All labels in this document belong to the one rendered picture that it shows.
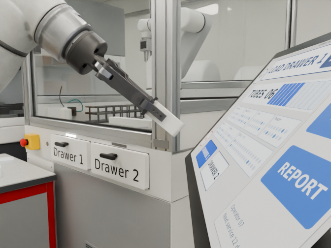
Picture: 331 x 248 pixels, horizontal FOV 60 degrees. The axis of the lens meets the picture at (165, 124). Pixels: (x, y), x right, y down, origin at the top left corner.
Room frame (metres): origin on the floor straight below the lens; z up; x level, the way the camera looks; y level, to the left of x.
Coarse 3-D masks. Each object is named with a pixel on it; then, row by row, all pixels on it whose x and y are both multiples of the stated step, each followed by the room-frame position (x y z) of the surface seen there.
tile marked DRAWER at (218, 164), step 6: (216, 156) 0.43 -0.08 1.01; (222, 156) 0.41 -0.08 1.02; (210, 162) 0.44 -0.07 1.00; (216, 162) 0.41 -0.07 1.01; (222, 162) 0.39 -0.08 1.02; (228, 162) 0.37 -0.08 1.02; (204, 168) 0.44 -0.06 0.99; (210, 168) 0.41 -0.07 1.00; (216, 168) 0.39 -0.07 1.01; (222, 168) 0.37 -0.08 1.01; (204, 174) 0.42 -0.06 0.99; (210, 174) 0.39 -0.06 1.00; (216, 174) 0.37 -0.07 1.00; (204, 180) 0.40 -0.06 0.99; (210, 180) 0.37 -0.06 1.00; (216, 180) 0.36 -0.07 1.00; (204, 186) 0.38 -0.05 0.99; (210, 186) 0.36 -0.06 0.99
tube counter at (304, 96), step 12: (276, 84) 0.45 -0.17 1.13; (288, 84) 0.40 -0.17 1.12; (300, 84) 0.36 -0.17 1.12; (312, 84) 0.32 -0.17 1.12; (324, 84) 0.30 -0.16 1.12; (264, 96) 0.46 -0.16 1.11; (276, 96) 0.40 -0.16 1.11; (288, 96) 0.36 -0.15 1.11; (300, 96) 0.33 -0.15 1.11; (312, 96) 0.30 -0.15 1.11; (324, 96) 0.28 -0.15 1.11; (288, 108) 0.33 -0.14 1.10; (300, 108) 0.30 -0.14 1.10; (312, 108) 0.28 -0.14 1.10
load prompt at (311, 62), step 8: (320, 48) 0.40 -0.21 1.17; (328, 48) 0.37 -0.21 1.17; (296, 56) 0.47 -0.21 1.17; (304, 56) 0.43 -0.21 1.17; (312, 56) 0.40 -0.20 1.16; (320, 56) 0.37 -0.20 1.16; (328, 56) 0.35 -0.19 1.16; (280, 64) 0.52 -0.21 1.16; (288, 64) 0.48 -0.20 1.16; (296, 64) 0.44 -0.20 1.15; (304, 64) 0.40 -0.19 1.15; (312, 64) 0.38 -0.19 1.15; (320, 64) 0.35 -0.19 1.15; (328, 64) 0.33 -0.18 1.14; (272, 72) 0.53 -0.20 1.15; (280, 72) 0.48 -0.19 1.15; (288, 72) 0.44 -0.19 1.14; (296, 72) 0.41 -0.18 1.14; (304, 72) 0.38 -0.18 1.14; (312, 72) 0.35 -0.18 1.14; (320, 72) 0.33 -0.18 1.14
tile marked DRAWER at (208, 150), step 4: (212, 140) 0.54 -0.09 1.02; (208, 144) 0.54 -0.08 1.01; (212, 144) 0.52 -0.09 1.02; (204, 148) 0.55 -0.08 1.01; (208, 148) 0.52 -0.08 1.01; (212, 148) 0.49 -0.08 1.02; (216, 148) 0.47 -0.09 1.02; (200, 152) 0.55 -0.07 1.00; (204, 152) 0.52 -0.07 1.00; (208, 152) 0.50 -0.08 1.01; (212, 152) 0.47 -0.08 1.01; (196, 156) 0.55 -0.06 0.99; (200, 156) 0.52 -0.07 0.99; (204, 156) 0.50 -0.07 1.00; (208, 156) 0.47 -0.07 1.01; (200, 160) 0.50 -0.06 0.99; (204, 160) 0.48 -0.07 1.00; (200, 164) 0.48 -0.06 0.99
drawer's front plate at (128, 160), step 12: (96, 144) 1.01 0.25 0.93; (96, 156) 1.01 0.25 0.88; (120, 156) 0.91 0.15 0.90; (132, 156) 0.87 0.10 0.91; (144, 156) 0.84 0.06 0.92; (132, 168) 0.87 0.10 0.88; (144, 168) 0.84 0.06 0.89; (120, 180) 0.92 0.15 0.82; (132, 180) 0.87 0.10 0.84; (144, 180) 0.84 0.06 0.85
